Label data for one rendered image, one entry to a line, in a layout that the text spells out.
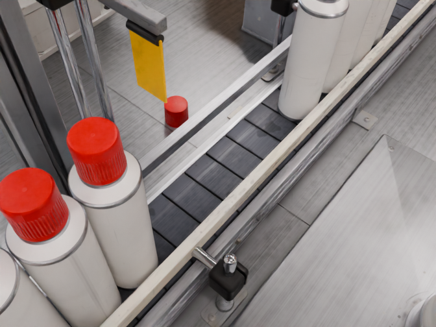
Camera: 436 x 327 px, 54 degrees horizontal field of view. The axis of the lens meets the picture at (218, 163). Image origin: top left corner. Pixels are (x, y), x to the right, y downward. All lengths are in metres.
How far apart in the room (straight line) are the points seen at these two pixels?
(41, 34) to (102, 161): 0.49
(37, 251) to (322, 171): 0.40
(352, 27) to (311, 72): 0.08
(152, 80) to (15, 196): 0.12
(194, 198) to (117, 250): 0.15
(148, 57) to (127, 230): 0.13
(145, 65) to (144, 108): 0.34
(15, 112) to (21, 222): 0.16
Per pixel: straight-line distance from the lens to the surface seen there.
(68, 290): 0.34
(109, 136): 0.28
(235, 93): 0.48
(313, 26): 0.48
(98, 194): 0.30
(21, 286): 0.30
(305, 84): 0.52
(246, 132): 0.55
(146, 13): 0.28
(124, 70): 0.71
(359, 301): 0.46
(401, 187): 0.55
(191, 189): 0.49
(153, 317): 0.44
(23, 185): 0.27
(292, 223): 0.54
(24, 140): 0.43
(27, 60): 0.39
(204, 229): 0.43
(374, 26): 0.62
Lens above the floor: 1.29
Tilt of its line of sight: 53 degrees down
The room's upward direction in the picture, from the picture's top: 3 degrees clockwise
